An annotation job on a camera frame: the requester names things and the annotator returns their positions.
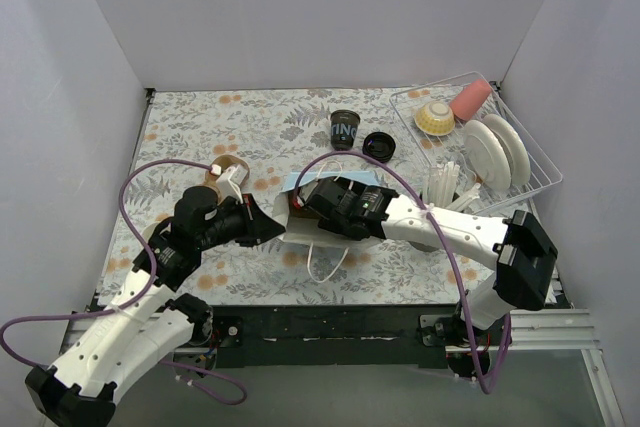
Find light blue paper bag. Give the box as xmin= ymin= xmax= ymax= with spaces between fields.
xmin=272 ymin=160 xmax=384 ymax=283

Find stack of black lids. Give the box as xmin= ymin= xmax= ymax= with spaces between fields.
xmin=362 ymin=131 xmax=396 ymax=164

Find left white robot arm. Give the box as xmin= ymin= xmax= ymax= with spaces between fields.
xmin=25 ymin=186 xmax=285 ymax=426

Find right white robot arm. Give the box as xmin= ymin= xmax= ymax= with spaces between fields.
xmin=300 ymin=178 xmax=558 ymax=345

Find back black coffee cup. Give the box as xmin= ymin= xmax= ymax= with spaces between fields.
xmin=330 ymin=109 xmax=361 ymax=151

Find white paper cup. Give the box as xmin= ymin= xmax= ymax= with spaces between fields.
xmin=142 ymin=222 xmax=160 ymax=245

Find brown cardboard cup sleeves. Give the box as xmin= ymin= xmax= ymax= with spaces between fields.
xmin=204 ymin=154 xmax=250 ymax=188

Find grey cup with straws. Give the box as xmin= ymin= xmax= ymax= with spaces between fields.
xmin=409 ymin=160 xmax=482 ymax=252

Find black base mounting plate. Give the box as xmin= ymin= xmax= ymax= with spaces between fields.
xmin=164 ymin=302 xmax=516 ymax=371

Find floral tablecloth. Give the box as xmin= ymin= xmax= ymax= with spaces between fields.
xmin=97 ymin=88 xmax=559 ymax=306

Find yellow patterned bowl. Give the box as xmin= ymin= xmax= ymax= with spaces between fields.
xmin=414 ymin=100 xmax=455 ymax=136

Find front white plate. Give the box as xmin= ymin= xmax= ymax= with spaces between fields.
xmin=463 ymin=120 xmax=511 ymax=192

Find white plate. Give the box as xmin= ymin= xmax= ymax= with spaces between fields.
xmin=482 ymin=114 xmax=531 ymax=187
xmin=463 ymin=120 xmax=511 ymax=192

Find pink plastic cup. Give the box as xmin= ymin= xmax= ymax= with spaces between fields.
xmin=449 ymin=79 xmax=492 ymax=121

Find back white plate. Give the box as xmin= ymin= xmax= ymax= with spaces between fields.
xmin=482 ymin=114 xmax=531 ymax=187

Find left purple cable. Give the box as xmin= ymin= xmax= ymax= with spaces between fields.
xmin=0 ymin=159 xmax=247 ymax=406

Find white wire dish rack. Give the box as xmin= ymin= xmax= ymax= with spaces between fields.
xmin=390 ymin=72 xmax=562 ymax=215

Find aluminium frame rail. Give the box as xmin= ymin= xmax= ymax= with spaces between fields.
xmin=54 ymin=309 xmax=626 ymax=427

